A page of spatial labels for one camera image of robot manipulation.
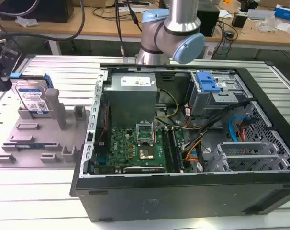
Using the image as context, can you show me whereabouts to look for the hard disk in blue carrier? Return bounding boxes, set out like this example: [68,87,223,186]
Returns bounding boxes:
[10,72,56,115]

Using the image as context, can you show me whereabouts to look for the blue disk bay latch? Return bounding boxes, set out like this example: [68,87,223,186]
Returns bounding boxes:
[195,71,222,93]

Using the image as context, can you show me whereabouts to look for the metal disk bay cage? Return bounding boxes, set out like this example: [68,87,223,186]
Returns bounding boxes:
[189,71,241,117]

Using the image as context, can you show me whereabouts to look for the grey parts rack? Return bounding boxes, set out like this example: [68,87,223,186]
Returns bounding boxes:
[0,88,92,170]

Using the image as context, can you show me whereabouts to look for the blue RAM stick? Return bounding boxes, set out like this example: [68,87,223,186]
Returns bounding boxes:
[14,143,48,150]

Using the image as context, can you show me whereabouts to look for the wooden desk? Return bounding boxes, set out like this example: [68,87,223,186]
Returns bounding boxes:
[0,4,290,46]

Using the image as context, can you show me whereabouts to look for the grey power supply unit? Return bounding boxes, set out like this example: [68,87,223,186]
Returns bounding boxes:
[103,72,158,121]

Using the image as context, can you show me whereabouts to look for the green motherboard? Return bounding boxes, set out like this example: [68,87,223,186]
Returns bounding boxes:
[94,126,184,174]

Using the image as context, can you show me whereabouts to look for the metal socket cover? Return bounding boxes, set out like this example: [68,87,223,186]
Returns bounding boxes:
[135,121,154,145]

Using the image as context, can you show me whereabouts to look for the CPU socket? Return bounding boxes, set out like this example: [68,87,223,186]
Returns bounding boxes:
[138,147,156,161]

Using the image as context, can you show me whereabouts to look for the black graphics card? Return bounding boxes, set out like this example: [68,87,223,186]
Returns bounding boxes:
[123,165,165,174]

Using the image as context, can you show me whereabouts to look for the black RAM slot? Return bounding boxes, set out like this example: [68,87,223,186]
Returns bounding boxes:
[171,131,184,172]
[162,130,174,173]

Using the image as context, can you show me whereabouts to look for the black desktop computer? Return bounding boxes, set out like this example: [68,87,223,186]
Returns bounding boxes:
[197,4,220,37]

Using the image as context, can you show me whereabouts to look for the black open PC case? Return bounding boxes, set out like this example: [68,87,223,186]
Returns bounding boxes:
[69,62,290,224]

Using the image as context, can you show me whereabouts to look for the blue and white box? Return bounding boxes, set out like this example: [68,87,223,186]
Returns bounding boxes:
[274,4,290,21]

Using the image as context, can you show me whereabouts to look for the thick grey cable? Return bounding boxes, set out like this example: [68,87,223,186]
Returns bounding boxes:
[0,0,85,43]

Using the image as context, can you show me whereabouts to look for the thin black cable with plug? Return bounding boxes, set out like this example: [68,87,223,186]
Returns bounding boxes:
[114,0,127,58]

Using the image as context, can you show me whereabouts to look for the yellow and black wire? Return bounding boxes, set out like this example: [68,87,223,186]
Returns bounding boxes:
[155,88,179,119]

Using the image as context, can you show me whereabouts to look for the black wire bundle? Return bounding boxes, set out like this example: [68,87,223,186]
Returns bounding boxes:
[182,101,251,152]

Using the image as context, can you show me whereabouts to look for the blue wire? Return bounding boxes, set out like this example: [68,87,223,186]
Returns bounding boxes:
[228,115,253,142]

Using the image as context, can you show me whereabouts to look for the orange wire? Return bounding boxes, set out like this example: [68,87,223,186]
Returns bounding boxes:
[236,119,247,143]

